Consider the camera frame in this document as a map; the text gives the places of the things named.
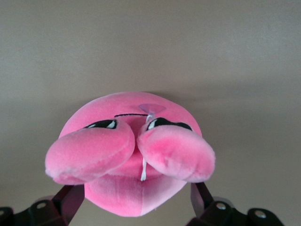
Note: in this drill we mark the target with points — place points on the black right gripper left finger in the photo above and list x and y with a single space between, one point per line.
63 207

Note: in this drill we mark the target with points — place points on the pink plush toy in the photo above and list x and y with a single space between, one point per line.
122 193

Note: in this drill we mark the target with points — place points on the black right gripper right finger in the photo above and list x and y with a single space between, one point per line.
204 209

